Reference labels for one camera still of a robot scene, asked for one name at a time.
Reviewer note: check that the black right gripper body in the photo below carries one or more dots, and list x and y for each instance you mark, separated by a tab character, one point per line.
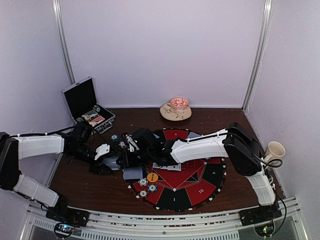
146	156

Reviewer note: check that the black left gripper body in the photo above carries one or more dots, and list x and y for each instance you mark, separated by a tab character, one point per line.
94	167

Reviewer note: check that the face-up king card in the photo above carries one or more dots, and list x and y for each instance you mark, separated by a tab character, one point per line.
156	166

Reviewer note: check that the blue white poker chip stack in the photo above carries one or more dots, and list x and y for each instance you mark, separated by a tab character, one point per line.
122	144

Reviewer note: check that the face-down card seat three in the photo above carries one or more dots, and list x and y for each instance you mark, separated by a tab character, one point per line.
133	173

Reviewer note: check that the blue white chip seat two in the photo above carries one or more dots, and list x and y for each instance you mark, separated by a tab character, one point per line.
143	182

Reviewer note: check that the green poker chip stack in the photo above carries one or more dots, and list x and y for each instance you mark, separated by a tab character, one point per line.
114	138

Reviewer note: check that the blue playing card deck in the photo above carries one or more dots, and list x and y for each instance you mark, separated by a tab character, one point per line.
111	162

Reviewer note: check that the dealt blue playing card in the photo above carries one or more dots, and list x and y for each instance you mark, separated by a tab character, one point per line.
193	135

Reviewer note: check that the black hundred chip seat two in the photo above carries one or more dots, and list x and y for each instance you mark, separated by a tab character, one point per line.
143	193

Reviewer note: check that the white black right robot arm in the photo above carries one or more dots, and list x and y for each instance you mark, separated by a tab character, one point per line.
234	143

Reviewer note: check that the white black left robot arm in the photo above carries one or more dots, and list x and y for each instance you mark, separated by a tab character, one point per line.
14	148

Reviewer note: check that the orange big blind button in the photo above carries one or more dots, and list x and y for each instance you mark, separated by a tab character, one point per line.
152	177

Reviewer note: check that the cream floral ceramic plate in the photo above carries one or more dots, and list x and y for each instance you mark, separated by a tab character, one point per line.
171	113

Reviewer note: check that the aluminium poker chip case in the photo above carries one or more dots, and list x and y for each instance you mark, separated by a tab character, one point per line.
83	106

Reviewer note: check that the red patterned white bowl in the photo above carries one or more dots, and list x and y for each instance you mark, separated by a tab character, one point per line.
179	103

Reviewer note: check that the round red black poker mat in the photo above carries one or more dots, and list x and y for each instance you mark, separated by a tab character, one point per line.
196	184

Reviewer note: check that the white printed ceramic mug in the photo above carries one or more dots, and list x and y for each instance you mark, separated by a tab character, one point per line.
274	151

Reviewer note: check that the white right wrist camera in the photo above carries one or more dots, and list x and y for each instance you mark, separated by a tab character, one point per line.
130	142

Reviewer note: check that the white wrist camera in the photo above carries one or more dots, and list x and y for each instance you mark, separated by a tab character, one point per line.
130	142
101	151

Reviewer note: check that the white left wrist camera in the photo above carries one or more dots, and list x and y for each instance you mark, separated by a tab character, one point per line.
101	151

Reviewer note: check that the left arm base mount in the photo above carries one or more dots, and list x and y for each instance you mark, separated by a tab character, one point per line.
62	213

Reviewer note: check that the aluminium front rail frame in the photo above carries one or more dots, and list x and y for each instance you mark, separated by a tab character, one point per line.
223	225

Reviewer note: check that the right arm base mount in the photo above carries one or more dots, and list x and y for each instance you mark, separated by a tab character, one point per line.
260	214

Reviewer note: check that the left aluminium corner post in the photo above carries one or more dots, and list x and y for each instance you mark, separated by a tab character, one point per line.
62	38

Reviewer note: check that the aluminium corner post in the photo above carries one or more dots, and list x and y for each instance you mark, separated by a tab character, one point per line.
62	38
261	47

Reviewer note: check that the right aluminium corner post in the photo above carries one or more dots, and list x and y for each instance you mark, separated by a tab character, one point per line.
261	47

